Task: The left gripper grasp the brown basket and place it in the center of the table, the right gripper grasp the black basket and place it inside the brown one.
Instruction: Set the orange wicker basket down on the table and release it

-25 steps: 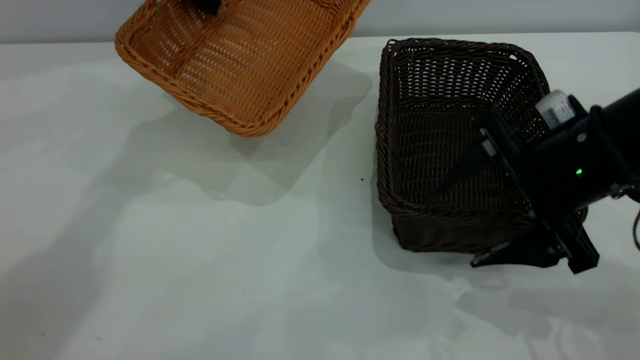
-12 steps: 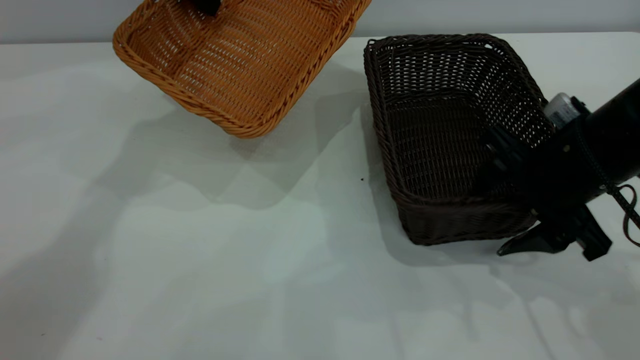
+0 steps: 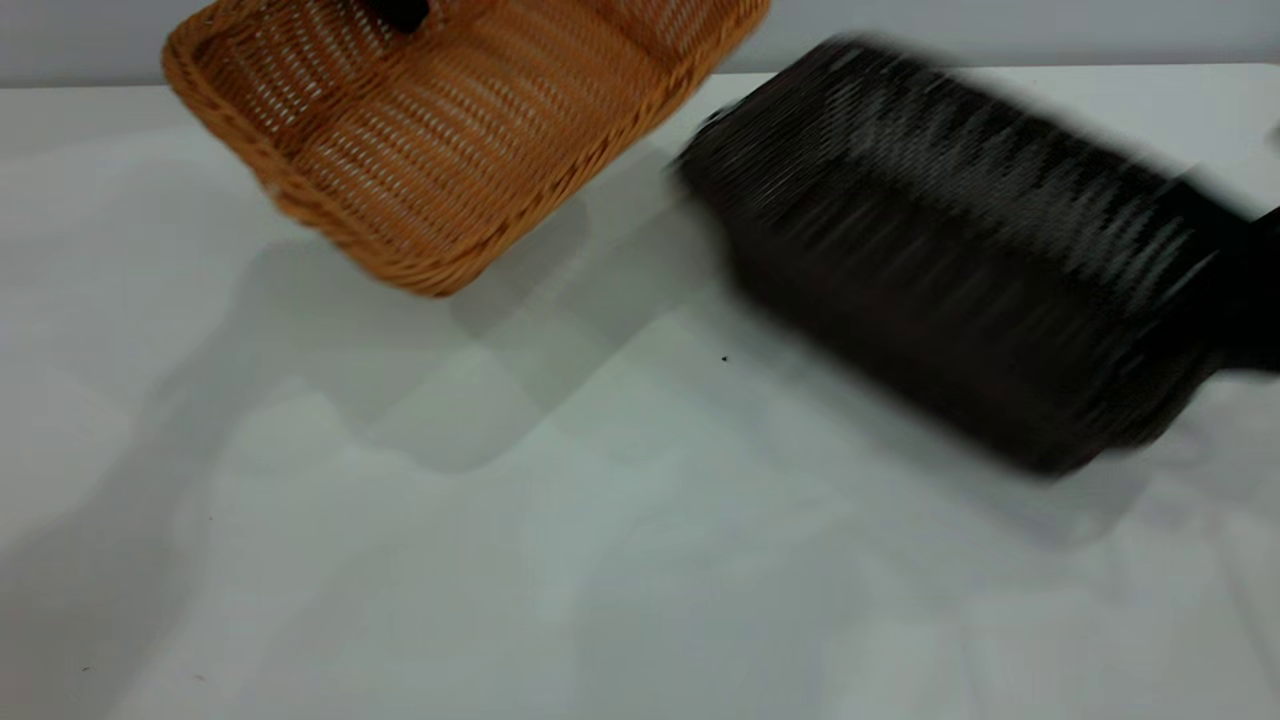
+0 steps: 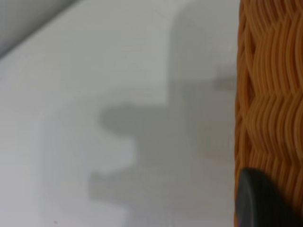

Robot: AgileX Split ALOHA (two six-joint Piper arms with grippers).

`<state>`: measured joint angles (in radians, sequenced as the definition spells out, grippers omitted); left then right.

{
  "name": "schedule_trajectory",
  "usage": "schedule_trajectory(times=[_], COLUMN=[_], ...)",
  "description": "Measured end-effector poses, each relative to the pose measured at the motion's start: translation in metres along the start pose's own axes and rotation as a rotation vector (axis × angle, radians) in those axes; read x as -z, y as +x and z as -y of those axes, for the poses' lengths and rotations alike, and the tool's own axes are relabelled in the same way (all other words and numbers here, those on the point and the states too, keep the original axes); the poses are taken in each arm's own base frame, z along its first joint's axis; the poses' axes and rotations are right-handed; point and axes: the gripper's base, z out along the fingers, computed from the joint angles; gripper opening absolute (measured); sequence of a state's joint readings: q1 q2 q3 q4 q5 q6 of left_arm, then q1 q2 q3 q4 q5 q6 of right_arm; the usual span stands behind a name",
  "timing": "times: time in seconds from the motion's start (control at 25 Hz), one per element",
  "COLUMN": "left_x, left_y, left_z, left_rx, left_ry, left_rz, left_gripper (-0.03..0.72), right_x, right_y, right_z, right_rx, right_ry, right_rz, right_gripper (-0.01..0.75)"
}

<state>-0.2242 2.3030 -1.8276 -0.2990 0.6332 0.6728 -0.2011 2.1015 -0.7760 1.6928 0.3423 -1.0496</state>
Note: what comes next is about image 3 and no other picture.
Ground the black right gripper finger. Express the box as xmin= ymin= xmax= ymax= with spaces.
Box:
xmin=1215 ymin=203 xmax=1280 ymax=379

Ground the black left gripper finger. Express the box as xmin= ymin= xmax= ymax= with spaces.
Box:
xmin=372 ymin=0 xmax=431 ymax=33

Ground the orange-tan wicker basket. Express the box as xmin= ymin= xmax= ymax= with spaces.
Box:
xmin=162 ymin=0 xmax=773 ymax=299

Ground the dark brown wicker basket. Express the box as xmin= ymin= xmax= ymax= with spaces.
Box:
xmin=672 ymin=35 xmax=1251 ymax=479

